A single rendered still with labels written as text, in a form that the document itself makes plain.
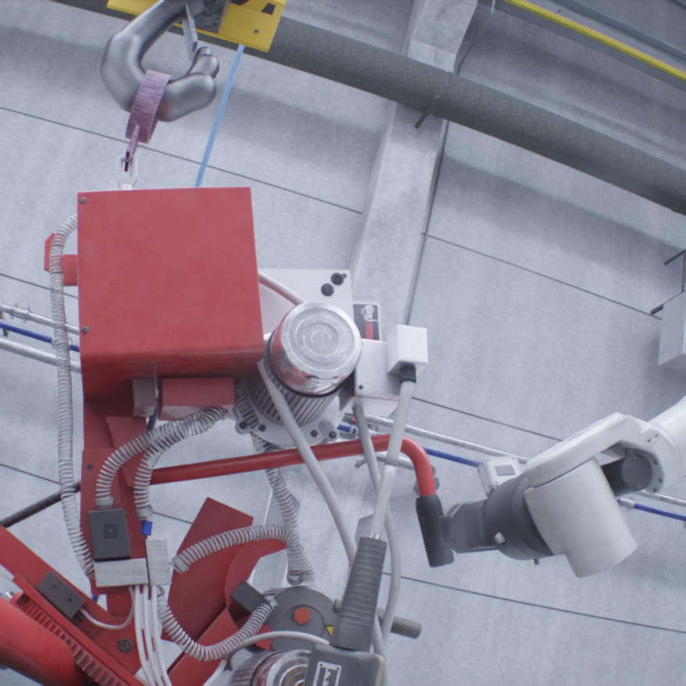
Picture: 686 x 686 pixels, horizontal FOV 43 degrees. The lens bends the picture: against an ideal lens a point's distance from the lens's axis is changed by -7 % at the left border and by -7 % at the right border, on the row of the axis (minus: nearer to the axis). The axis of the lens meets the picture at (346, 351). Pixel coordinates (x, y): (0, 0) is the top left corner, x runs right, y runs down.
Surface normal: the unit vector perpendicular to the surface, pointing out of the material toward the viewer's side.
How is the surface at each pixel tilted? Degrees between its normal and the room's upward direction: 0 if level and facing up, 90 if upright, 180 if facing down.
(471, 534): 107
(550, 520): 131
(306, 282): 90
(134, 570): 90
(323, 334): 81
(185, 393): 90
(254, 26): 90
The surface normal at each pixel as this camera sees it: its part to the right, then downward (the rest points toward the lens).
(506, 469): 0.18, -0.71
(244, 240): 0.25, -0.27
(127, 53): 0.58, -0.22
